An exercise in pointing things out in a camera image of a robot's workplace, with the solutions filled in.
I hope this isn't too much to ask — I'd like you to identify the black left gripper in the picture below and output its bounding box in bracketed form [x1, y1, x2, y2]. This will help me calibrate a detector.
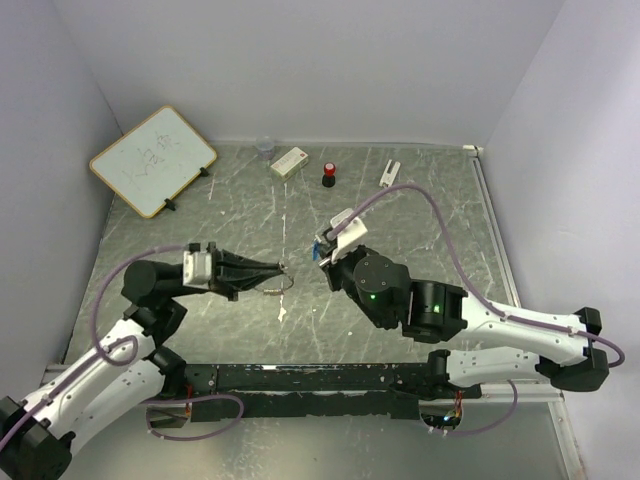
[169, 239, 284, 300]

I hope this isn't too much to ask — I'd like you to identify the blue key tag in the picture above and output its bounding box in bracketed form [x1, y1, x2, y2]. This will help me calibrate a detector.
[312, 241, 320, 261]

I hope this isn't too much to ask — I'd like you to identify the silver metal keyring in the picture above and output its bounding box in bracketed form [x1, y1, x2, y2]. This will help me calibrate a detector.
[254, 262, 295, 295]

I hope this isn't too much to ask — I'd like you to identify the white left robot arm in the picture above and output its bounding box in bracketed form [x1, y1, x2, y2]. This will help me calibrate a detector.
[1, 243, 285, 479]

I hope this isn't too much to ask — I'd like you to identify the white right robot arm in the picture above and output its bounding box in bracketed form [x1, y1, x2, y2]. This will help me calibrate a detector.
[313, 235, 610, 398]

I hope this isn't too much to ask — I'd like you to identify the red and black stamp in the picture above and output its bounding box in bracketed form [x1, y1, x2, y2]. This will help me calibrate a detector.
[322, 162, 336, 188]

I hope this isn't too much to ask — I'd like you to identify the white stapler remover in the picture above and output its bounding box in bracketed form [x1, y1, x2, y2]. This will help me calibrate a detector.
[379, 159, 401, 189]

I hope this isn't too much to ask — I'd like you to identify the white staples box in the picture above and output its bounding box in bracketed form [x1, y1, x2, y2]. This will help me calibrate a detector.
[270, 147, 309, 182]

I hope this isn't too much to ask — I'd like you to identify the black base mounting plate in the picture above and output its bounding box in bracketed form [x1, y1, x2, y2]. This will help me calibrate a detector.
[183, 360, 481, 420]

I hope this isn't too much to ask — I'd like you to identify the clear cup of paper clips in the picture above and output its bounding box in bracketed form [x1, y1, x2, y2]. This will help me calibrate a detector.
[255, 136, 275, 161]

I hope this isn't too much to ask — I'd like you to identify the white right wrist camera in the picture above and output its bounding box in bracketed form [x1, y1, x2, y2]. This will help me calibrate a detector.
[330, 208, 368, 264]

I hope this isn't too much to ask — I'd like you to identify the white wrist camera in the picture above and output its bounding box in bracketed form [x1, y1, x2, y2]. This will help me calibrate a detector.
[330, 208, 368, 264]
[182, 243, 214, 290]

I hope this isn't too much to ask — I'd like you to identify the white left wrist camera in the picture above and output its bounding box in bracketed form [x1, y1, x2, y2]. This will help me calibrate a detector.
[182, 243, 214, 290]

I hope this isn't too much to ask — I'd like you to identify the small whiteboard with wooden frame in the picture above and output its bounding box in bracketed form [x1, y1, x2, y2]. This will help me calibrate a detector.
[89, 105, 217, 219]

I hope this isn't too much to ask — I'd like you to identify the aluminium frame rail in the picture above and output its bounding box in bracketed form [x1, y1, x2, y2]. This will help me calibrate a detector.
[454, 145, 568, 385]

